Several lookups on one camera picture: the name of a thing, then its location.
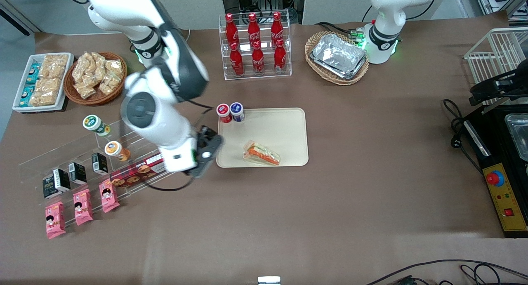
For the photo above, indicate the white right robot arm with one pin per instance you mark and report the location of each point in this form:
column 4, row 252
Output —
column 165, row 120

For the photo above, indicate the blue lid jar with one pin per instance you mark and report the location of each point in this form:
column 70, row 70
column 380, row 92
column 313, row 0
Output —
column 237, row 110

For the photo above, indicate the green lid jar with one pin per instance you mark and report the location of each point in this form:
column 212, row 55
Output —
column 95, row 125

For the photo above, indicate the stacked foil trays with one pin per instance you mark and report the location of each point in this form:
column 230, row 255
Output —
column 338, row 56

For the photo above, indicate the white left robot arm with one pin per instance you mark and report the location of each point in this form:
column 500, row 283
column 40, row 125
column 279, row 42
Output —
column 385, row 33

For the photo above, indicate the red lid jar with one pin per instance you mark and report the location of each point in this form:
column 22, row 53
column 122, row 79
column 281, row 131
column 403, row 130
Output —
column 223, row 111

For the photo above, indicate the triangular sandwich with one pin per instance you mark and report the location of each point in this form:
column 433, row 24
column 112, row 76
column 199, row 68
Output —
column 262, row 154

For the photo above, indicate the black sealing machine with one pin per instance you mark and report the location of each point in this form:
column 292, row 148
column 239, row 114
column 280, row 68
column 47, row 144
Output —
column 495, row 153

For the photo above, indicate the white rectangular snack tray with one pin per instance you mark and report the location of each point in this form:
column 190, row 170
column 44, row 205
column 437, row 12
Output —
column 18, row 99

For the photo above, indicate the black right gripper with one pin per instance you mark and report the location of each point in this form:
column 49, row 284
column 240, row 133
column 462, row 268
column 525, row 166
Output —
column 207, row 132

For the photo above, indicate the red cola bottle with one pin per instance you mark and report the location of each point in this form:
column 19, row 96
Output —
column 253, row 28
column 258, row 60
column 276, row 27
column 236, row 61
column 280, row 58
column 231, row 29

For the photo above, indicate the wrapped cracker pack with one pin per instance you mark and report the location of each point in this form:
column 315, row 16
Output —
column 45, row 92
column 55, row 65

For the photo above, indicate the small black carton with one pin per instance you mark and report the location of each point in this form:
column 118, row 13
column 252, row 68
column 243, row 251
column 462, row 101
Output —
column 62, row 180
column 77, row 174
column 100, row 163
column 50, row 188

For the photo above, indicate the dark equipment rack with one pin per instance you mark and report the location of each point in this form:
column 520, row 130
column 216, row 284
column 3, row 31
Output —
column 255, row 0

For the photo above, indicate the pink snack pack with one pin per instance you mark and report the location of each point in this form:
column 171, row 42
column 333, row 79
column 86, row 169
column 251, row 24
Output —
column 109, row 196
column 83, row 207
column 55, row 221

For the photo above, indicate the metal tray in machine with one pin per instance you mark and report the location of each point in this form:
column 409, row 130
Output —
column 519, row 136

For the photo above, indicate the clear acrylic tiered shelf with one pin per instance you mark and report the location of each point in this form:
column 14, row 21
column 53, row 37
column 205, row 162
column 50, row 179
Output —
column 49, row 161

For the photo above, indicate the small silver device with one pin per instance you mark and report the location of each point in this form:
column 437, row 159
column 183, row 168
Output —
column 269, row 281

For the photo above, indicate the orange lid jar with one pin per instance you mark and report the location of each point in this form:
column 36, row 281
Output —
column 116, row 150

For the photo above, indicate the red emergency stop button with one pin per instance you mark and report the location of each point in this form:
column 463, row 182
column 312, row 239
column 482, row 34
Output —
column 494, row 178

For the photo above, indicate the clear acrylic bottle rack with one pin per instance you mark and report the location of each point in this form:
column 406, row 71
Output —
column 255, row 76

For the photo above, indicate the clear bag of crackers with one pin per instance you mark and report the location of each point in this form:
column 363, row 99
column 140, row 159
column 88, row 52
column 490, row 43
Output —
column 81, row 67
column 108, row 83
column 84, row 89
column 113, row 65

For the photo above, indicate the red cookie box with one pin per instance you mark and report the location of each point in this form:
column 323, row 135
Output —
column 132, row 175

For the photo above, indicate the light wicker basket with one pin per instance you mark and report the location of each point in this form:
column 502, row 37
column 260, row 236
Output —
column 321, row 72

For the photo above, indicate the metal frame shelf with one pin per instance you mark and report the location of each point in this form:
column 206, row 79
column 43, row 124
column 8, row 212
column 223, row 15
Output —
column 503, row 0

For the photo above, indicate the brown wicker basket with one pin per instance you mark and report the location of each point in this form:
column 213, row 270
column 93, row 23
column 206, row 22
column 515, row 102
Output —
column 99, row 98

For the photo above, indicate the teal snack pack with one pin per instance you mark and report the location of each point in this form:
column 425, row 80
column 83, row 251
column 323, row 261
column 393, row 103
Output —
column 33, row 74
column 27, row 96

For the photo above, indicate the beige plastic tray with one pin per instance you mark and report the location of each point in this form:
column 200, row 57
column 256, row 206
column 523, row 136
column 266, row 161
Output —
column 280, row 128

